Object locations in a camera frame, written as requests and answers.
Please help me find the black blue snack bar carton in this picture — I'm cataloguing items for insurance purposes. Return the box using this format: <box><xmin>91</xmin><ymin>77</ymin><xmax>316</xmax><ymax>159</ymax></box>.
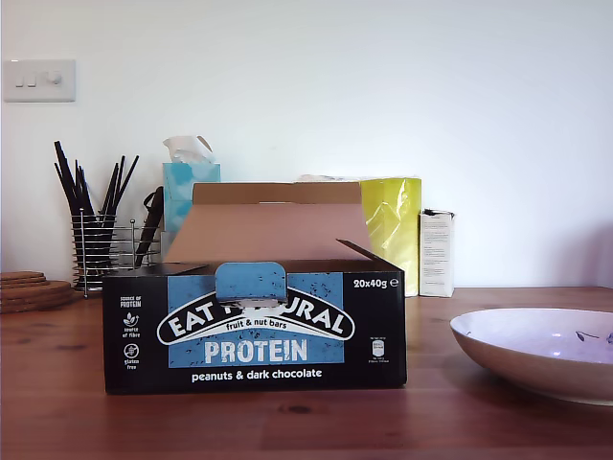
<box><xmin>102</xmin><ymin>181</ymin><xmax>409</xmax><ymax>397</ymax></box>

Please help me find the white printed carton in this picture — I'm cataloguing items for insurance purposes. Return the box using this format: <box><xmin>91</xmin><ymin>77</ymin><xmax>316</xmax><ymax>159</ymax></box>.
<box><xmin>419</xmin><ymin>208</ymin><xmax>456</xmax><ymax>298</ymax></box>

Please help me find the light blue tissue box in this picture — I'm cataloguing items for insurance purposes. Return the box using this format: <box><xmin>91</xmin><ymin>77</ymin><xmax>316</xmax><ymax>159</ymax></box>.
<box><xmin>160</xmin><ymin>161</ymin><xmax>222</xmax><ymax>263</ymax></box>

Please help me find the white plastic wrapped pack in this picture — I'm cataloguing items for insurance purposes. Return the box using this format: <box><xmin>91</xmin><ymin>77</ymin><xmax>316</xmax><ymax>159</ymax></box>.
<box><xmin>294</xmin><ymin>172</ymin><xmax>360</xmax><ymax>184</ymax></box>

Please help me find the yellow plastic wrapped pack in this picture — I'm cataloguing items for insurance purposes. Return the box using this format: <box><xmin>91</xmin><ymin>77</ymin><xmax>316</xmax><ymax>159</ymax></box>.
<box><xmin>359</xmin><ymin>176</ymin><xmax>423</xmax><ymax>298</ymax></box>

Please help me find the white tissue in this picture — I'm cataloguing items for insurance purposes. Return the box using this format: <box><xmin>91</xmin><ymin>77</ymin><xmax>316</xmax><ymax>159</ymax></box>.
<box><xmin>162</xmin><ymin>135</ymin><xmax>216</xmax><ymax>165</ymax></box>

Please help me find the dark wooden utensil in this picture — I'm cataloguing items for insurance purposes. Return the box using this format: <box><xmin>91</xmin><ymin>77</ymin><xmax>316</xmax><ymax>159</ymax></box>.
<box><xmin>133</xmin><ymin>185</ymin><xmax>165</xmax><ymax>268</ymax></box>

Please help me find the black stick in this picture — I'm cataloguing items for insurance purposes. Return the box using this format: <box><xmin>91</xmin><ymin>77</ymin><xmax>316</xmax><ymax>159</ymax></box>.
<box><xmin>74</xmin><ymin>160</ymin><xmax>93</xmax><ymax>215</ymax></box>
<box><xmin>53</xmin><ymin>140</ymin><xmax>95</xmax><ymax>226</ymax></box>
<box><xmin>113</xmin><ymin>152</ymin><xmax>141</xmax><ymax>215</ymax></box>
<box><xmin>108</xmin><ymin>154</ymin><xmax>126</xmax><ymax>215</ymax></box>
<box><xmin>99</xmin><ymin>161</ymin><xmax>120</xmax><ymax>217</ymax></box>
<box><xmin>53</xmin><ymin>161</ymin><xmax>80</xmax><ymax>226</ymax></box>

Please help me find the white shallow bowl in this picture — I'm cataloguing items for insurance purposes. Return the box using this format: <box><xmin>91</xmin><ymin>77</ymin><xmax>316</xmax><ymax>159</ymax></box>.
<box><xmin>449</xmin><ymin>308</ymin><xmax>613</xmax><ymax>407</ymax></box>

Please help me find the large round cork trivet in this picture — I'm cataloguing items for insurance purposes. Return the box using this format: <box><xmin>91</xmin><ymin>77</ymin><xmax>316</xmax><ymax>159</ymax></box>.
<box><xmin>0</xmin><ymin>280</ymin><xmax>73</xmax><ymax>304</ymax></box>
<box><xmin>0</xmin><ymin>289</ymin><xmax>88</xmax><ymax>315</ymax></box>

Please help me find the chrome wire utensil holder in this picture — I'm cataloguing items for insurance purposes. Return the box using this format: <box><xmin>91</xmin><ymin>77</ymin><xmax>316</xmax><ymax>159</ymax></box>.
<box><xmin>71</xmin><ymin>208</ymin><xmax>164</xmax><ymax>299</ymax></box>

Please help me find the white wall switch plate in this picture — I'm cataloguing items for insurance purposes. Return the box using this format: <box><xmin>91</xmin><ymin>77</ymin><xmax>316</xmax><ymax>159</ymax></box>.
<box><xmin>3</xmin><ymin>58</ymin><xmax>77</xmax><ymax>104</ymax></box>

